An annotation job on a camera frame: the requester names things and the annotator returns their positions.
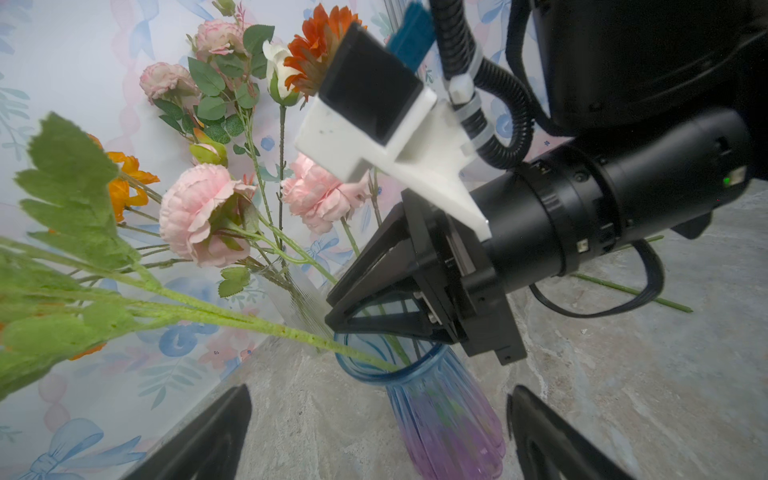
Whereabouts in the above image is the pink carnation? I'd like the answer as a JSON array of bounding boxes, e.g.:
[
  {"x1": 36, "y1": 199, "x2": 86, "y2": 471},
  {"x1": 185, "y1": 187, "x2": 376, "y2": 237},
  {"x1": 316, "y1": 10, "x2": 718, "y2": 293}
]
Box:
[{"x1": 159, "y1": 164, "x2": 336, "y2": 283}]

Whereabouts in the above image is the pink rose stem with leaves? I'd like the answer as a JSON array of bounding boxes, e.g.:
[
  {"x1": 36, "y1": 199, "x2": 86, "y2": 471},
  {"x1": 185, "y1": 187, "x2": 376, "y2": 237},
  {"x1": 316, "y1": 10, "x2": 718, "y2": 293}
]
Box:
[{"x1": 139, "y1": 1, "x2": 279, "y2": 227}]

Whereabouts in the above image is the orange poppy flower stem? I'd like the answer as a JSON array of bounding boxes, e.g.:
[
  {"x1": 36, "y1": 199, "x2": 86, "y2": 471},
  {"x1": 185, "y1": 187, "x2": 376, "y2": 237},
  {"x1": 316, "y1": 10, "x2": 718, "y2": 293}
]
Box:
[{"x1": 88, "y1": 134, "x2": 162, "y2": 238}]

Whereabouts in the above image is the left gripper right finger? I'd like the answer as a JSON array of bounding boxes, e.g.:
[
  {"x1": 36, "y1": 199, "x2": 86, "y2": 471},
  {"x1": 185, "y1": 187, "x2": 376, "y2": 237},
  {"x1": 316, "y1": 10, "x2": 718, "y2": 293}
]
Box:
[{"x1": 506, "y1": 385, "x2": 633, "y2": 480}]

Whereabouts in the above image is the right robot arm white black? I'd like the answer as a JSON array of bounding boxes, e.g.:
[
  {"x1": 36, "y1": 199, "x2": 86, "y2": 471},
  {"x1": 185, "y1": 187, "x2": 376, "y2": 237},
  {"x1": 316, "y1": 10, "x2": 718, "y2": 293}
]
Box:
[{"x1": 320, "y1": 1, "x2": 767, "y2": 364}]

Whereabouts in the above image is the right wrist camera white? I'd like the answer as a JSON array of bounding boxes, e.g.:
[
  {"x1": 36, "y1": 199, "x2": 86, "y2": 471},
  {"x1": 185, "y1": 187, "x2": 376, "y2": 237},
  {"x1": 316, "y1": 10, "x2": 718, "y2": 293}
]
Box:
[{"x1": 295, "y1": 24, "x2": 491, "y2": 241}]

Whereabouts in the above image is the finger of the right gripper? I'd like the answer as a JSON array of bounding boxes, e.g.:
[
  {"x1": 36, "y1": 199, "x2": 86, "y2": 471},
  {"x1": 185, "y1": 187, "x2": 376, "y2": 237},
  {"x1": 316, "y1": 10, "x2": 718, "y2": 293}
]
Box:
[
  {"x1": 328, "y1": 202, "x2": 420, "y2": 306},
  {"x1": 326, "y1": 296, "x2": 456, "y2": 344}
]

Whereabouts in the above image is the blue purple glass vase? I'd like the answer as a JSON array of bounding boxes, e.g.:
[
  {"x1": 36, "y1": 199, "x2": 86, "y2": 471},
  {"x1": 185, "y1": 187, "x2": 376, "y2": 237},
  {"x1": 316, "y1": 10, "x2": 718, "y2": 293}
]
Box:
[{"x1": 335, "y1": 334, "x2": 506, "y2": 479}]

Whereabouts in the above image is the black corrugated cable hose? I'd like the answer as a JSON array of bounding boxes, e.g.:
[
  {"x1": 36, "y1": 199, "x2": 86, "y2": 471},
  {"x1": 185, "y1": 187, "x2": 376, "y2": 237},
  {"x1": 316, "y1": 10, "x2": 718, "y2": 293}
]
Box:
[{"x1": 427, "y1": 0, "x2": 536, "y2": 171}]

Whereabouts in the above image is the clear ribbed glass vase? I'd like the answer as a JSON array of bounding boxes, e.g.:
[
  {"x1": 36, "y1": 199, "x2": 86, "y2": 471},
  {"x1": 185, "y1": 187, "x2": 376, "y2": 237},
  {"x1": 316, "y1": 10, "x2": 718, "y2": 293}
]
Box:
[{"x1": 262, "y1": 270, "x2": 334, "y2": 340}]

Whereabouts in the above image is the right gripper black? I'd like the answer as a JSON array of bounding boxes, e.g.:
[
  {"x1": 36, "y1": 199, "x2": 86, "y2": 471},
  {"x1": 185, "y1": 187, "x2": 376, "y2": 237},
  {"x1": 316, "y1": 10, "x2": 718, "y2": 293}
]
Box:
[{"x1": 400, "y1": 107, "x2": 753, "y2": 364}]

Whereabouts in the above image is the pale yellow rose stem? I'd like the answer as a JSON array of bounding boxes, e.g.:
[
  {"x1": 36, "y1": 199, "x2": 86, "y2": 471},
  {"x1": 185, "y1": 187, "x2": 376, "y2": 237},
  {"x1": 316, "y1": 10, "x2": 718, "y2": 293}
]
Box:
[{"x1": 571, "y1": 273, "x2": 694, "y2": 314}]

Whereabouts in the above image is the small pink carnation stem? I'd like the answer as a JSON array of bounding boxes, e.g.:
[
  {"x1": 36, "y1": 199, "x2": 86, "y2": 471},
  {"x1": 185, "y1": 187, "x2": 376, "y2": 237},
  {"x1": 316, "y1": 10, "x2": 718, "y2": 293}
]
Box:
[{"x1": 281, "y1": 154, "x2": 371, "y2": 256}]

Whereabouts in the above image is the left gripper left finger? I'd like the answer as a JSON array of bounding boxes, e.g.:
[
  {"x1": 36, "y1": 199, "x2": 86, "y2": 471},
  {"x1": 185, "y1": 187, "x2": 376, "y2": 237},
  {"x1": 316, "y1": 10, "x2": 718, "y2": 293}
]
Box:
[{"x1": 127, "y1": 385, "x2": 252, "y2": 480}]

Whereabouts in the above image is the cream white rose stem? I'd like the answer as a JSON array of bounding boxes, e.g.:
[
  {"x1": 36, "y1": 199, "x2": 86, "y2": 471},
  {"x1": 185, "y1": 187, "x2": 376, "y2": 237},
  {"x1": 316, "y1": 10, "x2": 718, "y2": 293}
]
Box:
[{"x1": 262, "y1": 40, "x2": 299, "y2": 230}]

